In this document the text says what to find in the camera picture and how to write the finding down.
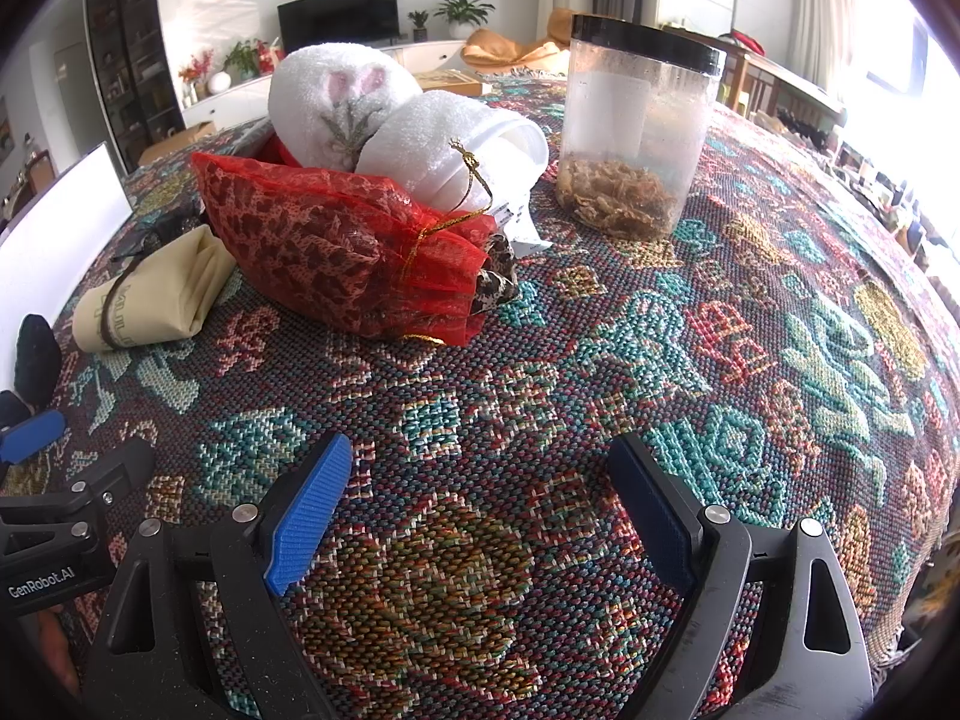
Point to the clear plastic jar black lid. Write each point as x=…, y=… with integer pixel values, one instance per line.
x=630, y=127

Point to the red cloth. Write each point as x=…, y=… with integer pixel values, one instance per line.
x=744, y=41

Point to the white towel with flower embroidery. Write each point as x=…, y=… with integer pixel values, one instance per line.
x=330, y=97

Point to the woven patterned tablecloth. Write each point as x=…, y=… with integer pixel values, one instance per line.
x=525, y=390

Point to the leafy green plant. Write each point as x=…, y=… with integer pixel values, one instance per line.
x=241, y=56

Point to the white board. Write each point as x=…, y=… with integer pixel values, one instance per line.
x=52, y=240

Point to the dark cloth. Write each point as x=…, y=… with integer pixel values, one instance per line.
x=36, y=360

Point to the wooden chair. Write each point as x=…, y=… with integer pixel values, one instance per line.
x=742, y=75

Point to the beige folded cloth bag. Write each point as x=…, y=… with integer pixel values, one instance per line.
x=157, y=292

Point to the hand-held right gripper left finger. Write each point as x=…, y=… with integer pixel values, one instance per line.
x=307, y=510

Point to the small black hair accessory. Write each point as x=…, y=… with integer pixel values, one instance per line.
x=169, y=226

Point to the small potted green plant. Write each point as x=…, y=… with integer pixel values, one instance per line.
x=418, y=22

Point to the person's left hand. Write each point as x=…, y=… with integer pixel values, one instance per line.
x=58, y=652

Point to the black television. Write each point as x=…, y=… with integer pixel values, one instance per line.
x=337, y=15

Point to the dark glass display cabinet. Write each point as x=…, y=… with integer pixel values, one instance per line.
x=135, y=60

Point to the flat yellow box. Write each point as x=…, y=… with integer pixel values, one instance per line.
x=450, y=81

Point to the large potted green plant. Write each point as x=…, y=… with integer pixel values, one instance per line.
x=463, y=11

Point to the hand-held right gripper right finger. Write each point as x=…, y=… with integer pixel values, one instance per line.
x=652, y=510

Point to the cardboard box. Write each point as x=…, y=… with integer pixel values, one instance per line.
x=176, y=141

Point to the yellow beanbag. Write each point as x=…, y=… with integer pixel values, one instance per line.
x=502, y=49

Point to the red flower bouquet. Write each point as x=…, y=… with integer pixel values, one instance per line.
x=195, y=71

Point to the plain white rolled towel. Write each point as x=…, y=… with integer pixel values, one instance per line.
x=442, y=142

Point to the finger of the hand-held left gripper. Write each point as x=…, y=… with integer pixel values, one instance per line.
x=112, y=472
x=30, y=435

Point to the white paper tag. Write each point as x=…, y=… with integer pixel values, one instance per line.
x=525, y=236

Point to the round white vase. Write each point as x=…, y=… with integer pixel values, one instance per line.
x=219, y=82

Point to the white television cabinet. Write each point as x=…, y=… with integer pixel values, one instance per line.
x=240, y=97

